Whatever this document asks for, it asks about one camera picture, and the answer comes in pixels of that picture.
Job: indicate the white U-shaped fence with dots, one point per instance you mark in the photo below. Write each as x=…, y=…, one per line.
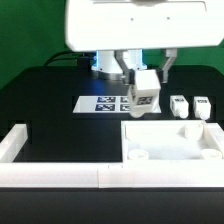
x=143, y=174

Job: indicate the white square table top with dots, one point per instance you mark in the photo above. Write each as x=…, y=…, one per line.
x=171, y=140

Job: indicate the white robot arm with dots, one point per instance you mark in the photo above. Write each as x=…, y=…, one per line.
x=105, y=61

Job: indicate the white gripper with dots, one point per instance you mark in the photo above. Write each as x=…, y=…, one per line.
x=94, y=25

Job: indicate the white marker sheet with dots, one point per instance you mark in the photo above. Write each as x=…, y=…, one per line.
x=102, y=104

